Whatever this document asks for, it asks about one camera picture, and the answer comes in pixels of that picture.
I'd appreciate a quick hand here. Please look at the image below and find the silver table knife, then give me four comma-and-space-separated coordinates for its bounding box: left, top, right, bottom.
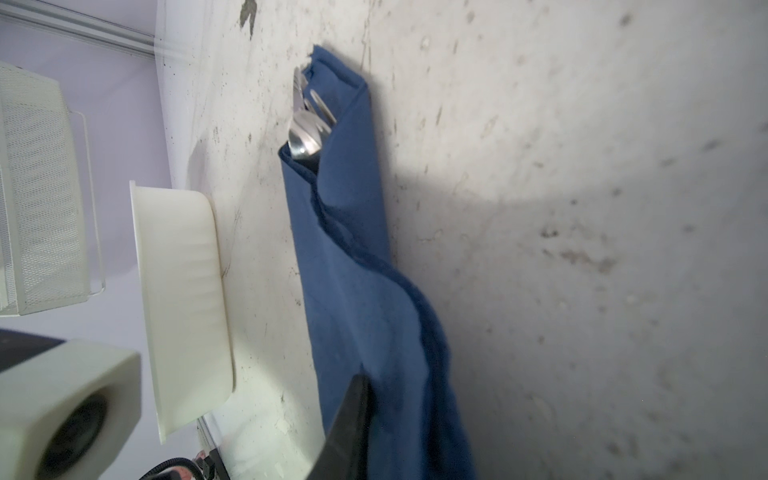
292, 67, 307, 111

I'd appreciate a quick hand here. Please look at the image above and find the white rectangular plastic tray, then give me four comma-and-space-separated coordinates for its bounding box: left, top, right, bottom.
130, 183, 235, 442

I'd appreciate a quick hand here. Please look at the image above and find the silver fork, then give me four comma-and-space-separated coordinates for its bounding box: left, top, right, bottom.
307, 89, 337, 128

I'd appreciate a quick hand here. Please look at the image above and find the aluminium frame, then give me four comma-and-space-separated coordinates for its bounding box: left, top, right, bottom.
1, 1, 155, 58

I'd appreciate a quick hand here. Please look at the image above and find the white two-tier mesh shelf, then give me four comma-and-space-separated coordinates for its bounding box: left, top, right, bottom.
1, 63, 106, 317

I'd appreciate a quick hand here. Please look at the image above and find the silver spoon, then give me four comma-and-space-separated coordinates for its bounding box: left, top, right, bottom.
288, 110, 332, 161

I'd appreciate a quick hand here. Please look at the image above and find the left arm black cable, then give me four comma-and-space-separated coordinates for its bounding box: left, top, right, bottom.
139, 452, 217, 480

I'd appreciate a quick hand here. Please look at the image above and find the blue paper napkin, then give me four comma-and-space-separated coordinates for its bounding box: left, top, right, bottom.
279, 46, 475, 479

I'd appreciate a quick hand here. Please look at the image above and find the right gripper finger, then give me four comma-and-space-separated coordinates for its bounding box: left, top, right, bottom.
306, 374, 372, 480

